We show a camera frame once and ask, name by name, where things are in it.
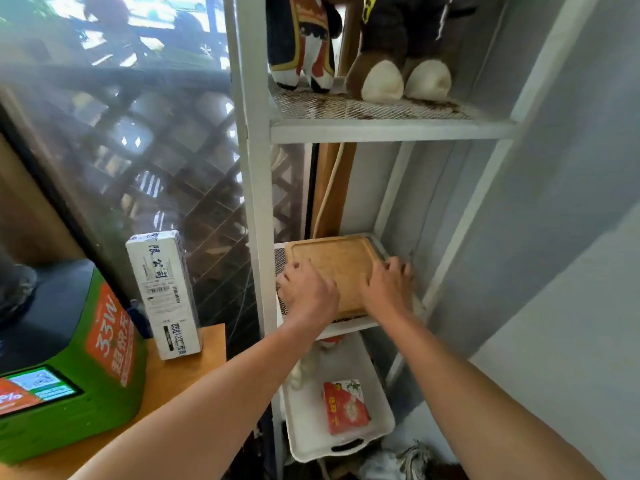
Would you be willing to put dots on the person's right hand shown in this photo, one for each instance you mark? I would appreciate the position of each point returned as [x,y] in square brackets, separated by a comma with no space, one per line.
[387,289]

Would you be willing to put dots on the brown wooden plank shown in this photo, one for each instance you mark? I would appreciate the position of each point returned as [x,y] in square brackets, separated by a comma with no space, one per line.
[347,204]

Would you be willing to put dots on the person's left forearm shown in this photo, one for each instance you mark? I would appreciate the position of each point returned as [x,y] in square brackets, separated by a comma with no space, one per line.
[210,409]

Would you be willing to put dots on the black plant pot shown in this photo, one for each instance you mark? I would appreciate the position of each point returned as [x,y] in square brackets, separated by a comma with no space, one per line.
[15,289]

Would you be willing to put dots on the wooden tray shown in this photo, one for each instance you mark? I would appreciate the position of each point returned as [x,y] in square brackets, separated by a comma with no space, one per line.
[340,269]

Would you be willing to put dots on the red tissue pack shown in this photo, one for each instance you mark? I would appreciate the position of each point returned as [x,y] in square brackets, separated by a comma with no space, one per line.
[345,409]

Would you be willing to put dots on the green power bank kiosk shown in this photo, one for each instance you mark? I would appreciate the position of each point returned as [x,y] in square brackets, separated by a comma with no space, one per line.
[75,424]

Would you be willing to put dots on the blue red white plush toy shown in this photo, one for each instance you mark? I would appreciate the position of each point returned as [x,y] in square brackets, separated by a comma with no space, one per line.
[305,24]

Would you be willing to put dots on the brown plush toy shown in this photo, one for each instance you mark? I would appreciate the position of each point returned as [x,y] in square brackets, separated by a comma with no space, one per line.
[395,39]

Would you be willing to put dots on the person's right forearm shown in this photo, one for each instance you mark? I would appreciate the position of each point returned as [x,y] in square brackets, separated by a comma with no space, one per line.
[475,409]

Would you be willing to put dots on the white metal shelf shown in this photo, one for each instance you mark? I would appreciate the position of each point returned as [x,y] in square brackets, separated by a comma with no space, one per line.
[260,194]

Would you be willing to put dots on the white plastic tray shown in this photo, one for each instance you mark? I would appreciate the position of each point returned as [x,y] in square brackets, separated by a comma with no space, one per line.
[310,424]

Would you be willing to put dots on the person's left hand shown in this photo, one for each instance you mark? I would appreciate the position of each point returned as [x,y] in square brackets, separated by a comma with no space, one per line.
[310,294]

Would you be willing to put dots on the white long carton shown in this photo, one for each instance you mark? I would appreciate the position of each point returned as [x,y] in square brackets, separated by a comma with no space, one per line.
[165,294]

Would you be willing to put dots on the beige ceramic vase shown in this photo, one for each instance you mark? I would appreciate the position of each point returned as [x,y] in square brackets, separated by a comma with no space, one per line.
[305,369]

